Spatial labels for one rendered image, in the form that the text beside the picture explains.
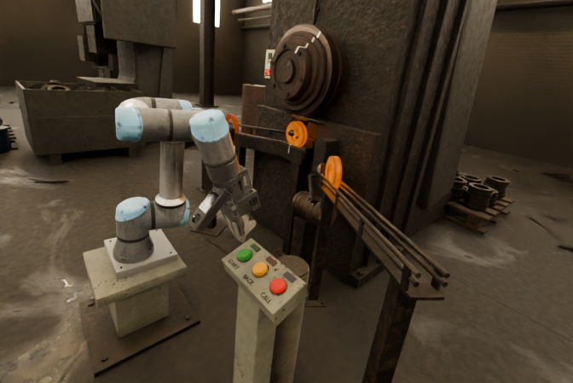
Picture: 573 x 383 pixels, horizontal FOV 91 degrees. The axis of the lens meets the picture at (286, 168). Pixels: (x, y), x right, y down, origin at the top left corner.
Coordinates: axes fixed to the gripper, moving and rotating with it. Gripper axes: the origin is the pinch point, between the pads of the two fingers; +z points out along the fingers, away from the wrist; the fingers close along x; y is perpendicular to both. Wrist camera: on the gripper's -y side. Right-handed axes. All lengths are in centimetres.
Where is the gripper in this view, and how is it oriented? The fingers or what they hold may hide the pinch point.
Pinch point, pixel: (239, 239)
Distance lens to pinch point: 79.8
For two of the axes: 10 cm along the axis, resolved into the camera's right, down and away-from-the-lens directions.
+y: 7.4, -4.5, 5.0
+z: 1.6, 8.4, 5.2
